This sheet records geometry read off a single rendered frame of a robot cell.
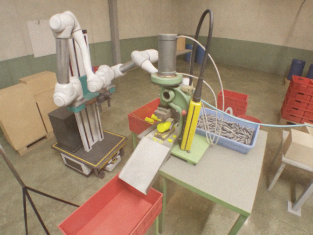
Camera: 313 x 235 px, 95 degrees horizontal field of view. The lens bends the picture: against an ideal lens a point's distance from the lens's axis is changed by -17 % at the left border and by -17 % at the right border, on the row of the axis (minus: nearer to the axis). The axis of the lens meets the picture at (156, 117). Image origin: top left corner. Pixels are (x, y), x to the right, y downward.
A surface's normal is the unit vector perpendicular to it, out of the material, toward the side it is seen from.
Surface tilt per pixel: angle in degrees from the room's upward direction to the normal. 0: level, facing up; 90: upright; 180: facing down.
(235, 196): 0
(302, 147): 90
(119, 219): 0
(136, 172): 30
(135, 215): 0
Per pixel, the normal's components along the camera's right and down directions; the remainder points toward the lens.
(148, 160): -0.29, -0.54
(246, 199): 0.00, -0.87
